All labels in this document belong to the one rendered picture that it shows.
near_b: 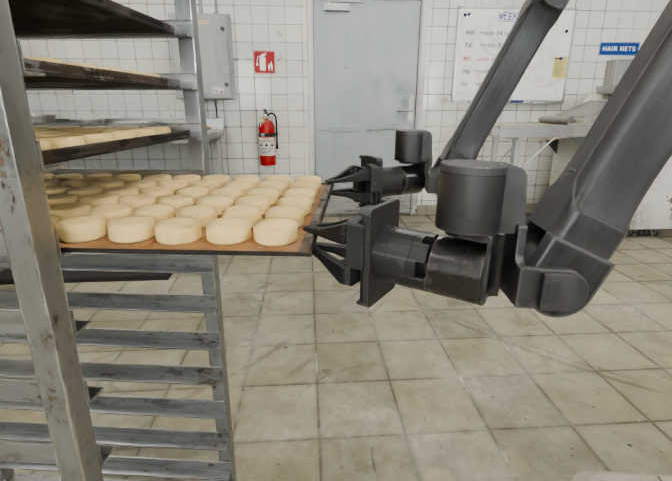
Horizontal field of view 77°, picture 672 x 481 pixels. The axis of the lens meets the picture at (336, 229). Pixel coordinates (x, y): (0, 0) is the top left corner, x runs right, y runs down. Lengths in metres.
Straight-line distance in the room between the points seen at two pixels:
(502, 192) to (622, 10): 4.87
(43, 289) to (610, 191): 0.52
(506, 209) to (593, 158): 0.08
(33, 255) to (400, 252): 0.35
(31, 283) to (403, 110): 3.94
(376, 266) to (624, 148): 0.23
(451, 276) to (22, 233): 0.40
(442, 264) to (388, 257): 0.05
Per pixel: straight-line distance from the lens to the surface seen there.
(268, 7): 4.27
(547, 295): 0.38
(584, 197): 0.39
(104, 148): 0.62
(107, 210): 0.60
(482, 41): 4.52
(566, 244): 0.39
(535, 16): 0.87
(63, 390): 0.56
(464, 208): 0.36
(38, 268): 0.50
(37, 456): 0.69
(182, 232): 0.49
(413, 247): 0.39
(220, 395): 1.09
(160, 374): 1.10
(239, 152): 4.25
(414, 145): 0.82
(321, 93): 4.21
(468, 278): 0.38
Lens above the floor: 1.10
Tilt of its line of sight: 16 degrees down
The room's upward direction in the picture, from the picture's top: straight up
